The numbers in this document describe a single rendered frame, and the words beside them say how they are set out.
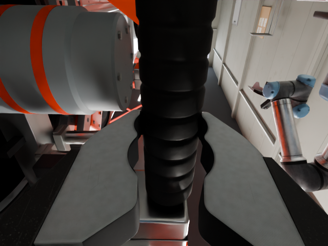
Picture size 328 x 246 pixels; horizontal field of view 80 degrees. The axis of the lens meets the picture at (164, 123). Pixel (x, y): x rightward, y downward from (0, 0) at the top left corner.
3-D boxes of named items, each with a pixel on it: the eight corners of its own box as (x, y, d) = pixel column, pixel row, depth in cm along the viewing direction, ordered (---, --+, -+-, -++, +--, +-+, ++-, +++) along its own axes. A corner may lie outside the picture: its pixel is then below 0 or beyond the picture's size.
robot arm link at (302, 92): (299, 80, 84) (290, 103, 90) (322, 78, 85) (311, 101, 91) (286, 73, 90) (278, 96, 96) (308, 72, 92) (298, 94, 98)
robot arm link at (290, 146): (277, 193, 87) (257, 86, 94) (299, 189, 88) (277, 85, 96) (299, 197, 75) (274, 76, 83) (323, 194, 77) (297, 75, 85)
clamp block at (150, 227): (59, 219, 14) (76, 256, 17) (190, 222, 14) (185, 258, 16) (85, 166, 18) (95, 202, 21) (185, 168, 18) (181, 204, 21)
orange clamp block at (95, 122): (62, 125, 53) (76, 131, 62) (91, 126, 53) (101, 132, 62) (65, 100, 55) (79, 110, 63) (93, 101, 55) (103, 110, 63)
